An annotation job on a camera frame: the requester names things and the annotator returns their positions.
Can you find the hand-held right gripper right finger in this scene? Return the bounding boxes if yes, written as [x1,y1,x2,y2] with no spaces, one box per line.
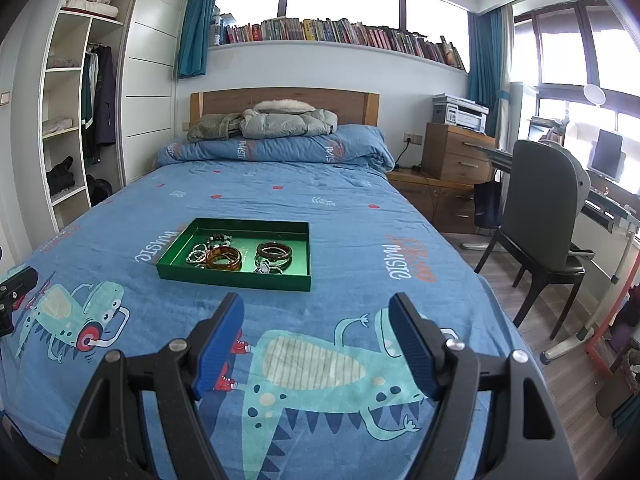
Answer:
[389,291,568,480]

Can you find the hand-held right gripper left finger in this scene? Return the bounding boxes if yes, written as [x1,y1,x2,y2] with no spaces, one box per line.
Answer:
[55,292,246,480]

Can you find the amber bangle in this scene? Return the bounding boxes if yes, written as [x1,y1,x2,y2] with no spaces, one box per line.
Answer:
[205,245,244,272]

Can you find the thin silver bangle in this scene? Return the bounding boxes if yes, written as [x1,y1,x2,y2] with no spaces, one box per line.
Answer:
[253,255,290,275]

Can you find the dark brown bangle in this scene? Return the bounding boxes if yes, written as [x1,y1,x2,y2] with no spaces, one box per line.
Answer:
[256,241,293,261]

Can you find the green tray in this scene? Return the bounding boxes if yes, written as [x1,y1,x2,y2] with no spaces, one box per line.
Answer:
[155,217,313,293]

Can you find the dark folded clothes pile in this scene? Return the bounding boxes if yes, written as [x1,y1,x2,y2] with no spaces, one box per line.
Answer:
[46,156,76,193]

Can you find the black bag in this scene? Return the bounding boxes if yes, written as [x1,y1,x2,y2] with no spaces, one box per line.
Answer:
[85,174,113,206]

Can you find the blue dinosaur printed bedsheet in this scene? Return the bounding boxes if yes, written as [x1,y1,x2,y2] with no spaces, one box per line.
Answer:
[0,162,546,480]

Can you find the low wooden bedside table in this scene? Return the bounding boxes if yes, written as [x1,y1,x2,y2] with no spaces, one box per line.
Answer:
[387,169,476,235]

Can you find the dark bag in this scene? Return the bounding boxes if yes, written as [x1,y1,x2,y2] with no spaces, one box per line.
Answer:
[472,180,503,231]

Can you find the dark hanging clothes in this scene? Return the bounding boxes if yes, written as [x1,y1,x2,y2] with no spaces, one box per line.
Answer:
[80,42,117,166]

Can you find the grey chair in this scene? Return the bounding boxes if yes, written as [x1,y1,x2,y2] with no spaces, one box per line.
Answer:
[472,139,596,341]

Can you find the wooden drawer cabinet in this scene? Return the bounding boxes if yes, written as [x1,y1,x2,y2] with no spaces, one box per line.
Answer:
[421,122,498,183]

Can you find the folded blue quilt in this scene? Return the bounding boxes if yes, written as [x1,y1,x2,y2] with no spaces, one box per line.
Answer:
[152,124,396,173]

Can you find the olive jacket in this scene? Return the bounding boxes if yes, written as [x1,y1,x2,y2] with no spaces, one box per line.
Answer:
[186,112,246,142]

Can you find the grey down jacket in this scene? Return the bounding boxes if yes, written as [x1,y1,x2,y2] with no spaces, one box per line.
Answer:
[239,107,338,140]

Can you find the white wardrobe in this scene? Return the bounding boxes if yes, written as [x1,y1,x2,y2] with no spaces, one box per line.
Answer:
[37,0,191,241]

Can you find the white printer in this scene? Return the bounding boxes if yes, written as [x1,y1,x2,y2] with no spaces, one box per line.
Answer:
[432,92,490,133]

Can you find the wooden headboard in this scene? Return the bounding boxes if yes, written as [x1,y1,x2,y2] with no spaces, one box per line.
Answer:
[190,89,380,133]

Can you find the white fluffy pillow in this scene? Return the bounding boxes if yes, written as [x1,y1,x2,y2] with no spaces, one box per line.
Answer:
[252,98,313,113]

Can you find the white tall appliance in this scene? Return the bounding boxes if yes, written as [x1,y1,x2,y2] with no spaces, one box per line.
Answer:
[509,81,540,153]

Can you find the dark monitor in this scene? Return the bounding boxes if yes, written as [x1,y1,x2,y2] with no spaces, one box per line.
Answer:
[587,129,627,181]

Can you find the blue curtain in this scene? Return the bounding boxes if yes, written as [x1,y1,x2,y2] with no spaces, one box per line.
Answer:
[466,7,511,136]
[177,0,221,80]

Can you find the row of books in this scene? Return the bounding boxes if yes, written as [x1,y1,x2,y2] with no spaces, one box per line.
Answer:
[209,12,467,72]

